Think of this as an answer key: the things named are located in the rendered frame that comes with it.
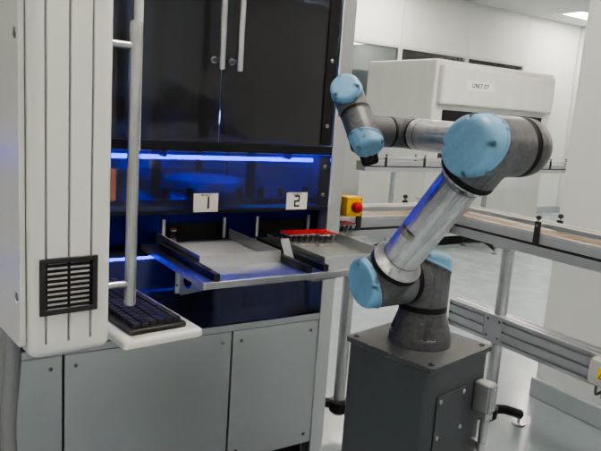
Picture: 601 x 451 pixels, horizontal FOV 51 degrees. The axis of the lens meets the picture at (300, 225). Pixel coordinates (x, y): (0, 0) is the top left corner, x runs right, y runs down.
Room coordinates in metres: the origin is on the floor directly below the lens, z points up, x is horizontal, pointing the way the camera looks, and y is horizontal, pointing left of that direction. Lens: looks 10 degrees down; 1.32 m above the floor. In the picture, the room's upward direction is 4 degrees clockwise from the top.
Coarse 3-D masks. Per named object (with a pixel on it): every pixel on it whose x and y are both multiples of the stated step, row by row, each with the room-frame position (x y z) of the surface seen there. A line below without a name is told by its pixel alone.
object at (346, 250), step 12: (276, 240) 2.02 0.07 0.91; (336, 240) 2.18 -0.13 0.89; (348, 240) 2.13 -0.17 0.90; (300, 252) 1.90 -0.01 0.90; (312, 252) 1.85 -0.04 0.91; (324, 252) 2.00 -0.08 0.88; (336, 252) 2.02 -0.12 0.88; (348, 252) 2.03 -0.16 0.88; (360, 252) 2.04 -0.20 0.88; (336, 264) 1.82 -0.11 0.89; (348, 264) 1.84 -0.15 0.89
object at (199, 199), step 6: (198, 198) 1.97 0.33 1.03; (204, 198) 1.99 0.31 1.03; (210, 198) 2.00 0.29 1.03; (216, 198) 2.01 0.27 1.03; (198, 204) 1.97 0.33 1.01; (204, 204) 1.99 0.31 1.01; (210, 204) 2.00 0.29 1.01; (216, 204) 2.01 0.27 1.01; (198, 210) 1.97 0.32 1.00; (204, 210) 1.99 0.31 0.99; (210, 210) 2.00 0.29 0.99; (216, 210) 2.01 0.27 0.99
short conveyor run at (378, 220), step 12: (372, 204) 2.61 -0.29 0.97; (384, 204) 2.65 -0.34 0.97; (396, 204) 2.69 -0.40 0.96; (408, 204) 2.72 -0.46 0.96; (360, 216) 2.46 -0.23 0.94; (372, 216) 2.52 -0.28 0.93; (384, 216) 2.54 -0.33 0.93; (396, 216) 2.57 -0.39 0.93; (360, 228) 2.48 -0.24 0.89; (372, 228) 2.51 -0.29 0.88; (384, 228) 2.54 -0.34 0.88; (396, 228) 2.58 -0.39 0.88
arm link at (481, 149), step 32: (480, 128) 1.14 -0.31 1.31; (512, 128) 1.16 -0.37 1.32; (448, 160) 1.18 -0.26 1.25; (480, 160) 1.13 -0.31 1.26; (512, 160) 1.15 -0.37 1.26; (448, 192) 1.22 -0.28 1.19; (480, 192) 1.19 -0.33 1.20; (416, 224) 1.28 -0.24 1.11; (448, 224) 1.26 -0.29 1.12; (384, 256) 1.35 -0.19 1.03; (416, 256) 1.31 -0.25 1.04; (352, 288) 1.41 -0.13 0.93; (384, 288) 1.35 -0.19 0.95; (416, 288) 1.40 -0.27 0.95
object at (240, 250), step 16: (160, 240) 1.95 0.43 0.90; (208, 240) 2.07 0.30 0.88; (224, 240) 2.09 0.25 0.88; (240, 240) 2.05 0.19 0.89; (256, 240) 1.97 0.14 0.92; (192, 256) 1.74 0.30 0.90; (208, 256) 1.72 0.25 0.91; (224, 256) 1.74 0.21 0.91; (240, 256) 1.77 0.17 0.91; (256, 256) 1.80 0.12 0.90; (272, 256) 1.83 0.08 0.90
